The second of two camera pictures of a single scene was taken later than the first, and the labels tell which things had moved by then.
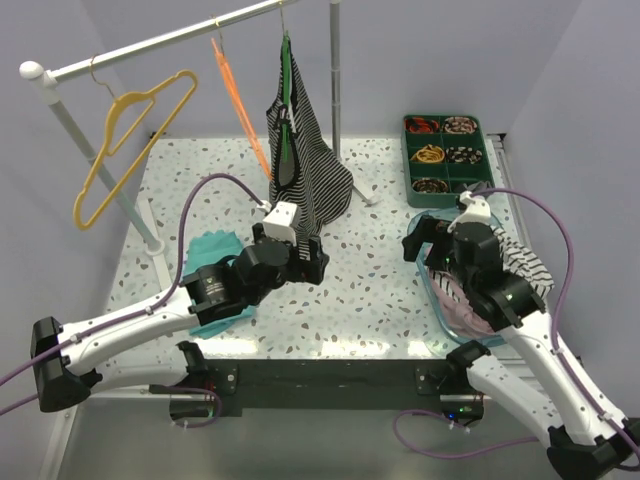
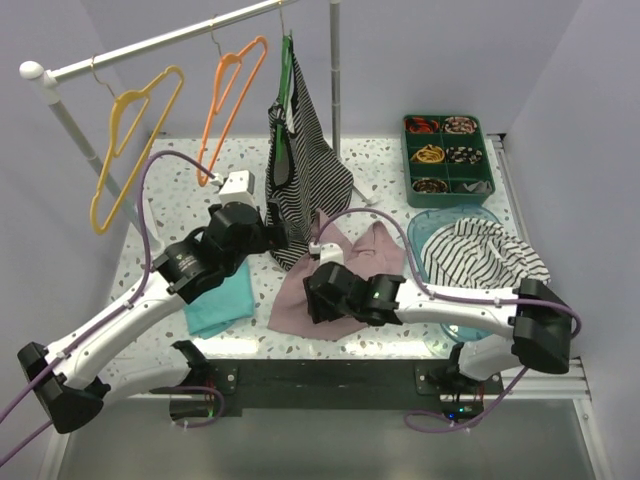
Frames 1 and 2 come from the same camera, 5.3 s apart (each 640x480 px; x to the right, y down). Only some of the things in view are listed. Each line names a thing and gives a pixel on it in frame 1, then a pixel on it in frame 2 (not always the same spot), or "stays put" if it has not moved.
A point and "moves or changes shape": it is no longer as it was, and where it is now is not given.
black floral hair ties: (463, 154) stays put
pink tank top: (461, 314) moves or changes shape
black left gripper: (312, 270) -> (271, 237)
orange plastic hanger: (223, 59) -> (219, 106)
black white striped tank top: (306, 168) stays put
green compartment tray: (442, 154) stays put
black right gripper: (430, 230) -> (317, 305)
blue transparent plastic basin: (446, 214) stays put
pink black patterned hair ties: (459, 125) stays put
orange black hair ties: (420, 125) stays put
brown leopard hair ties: (430, 185) stays put
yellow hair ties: (428, 154) stays put
